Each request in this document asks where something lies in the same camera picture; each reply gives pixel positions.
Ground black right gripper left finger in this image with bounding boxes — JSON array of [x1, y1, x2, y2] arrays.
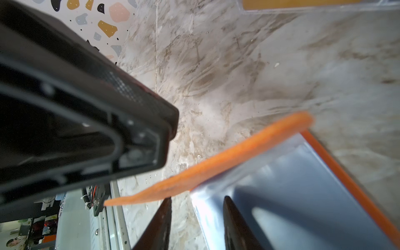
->
[[133, 198, 172, 250]]

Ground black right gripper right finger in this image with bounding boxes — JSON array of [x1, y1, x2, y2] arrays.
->
[[223, 196, 264, 250]]

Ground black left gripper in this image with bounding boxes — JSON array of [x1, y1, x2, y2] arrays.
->
[[1, 1, 179, 222]]

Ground orange card wallet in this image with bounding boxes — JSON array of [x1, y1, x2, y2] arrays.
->
[[104, 112, 400, 250]]

